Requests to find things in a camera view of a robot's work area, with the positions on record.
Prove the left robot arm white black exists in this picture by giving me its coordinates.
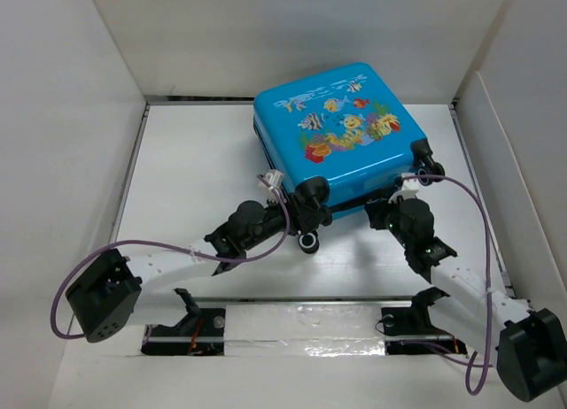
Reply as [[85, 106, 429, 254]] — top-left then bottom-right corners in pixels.
[[62, 189, 332, 343]]

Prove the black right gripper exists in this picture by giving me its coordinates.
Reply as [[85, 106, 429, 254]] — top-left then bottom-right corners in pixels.
[[367, 191, 412, 249]]

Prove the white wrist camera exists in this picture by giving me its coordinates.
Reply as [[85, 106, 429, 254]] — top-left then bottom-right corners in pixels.
[[388, 173, 431, 204], [258, 169, 284, 193]]

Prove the metal base rail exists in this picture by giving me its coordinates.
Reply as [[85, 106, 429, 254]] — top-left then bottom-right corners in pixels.
[[141, 301, 468, 358]]

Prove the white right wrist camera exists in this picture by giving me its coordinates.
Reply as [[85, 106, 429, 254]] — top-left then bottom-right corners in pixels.
[[388, 173, 431, 204]]

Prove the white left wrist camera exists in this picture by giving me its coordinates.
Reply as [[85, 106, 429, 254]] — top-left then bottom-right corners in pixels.
[[258, 169, 284, 193]]

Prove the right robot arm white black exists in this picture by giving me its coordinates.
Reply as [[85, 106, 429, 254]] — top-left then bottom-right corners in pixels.
[[365, 198, 566, 402]]

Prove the blue kids suitcase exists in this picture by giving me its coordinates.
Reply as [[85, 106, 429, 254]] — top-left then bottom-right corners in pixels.
[[253, 62, 445, 253]]

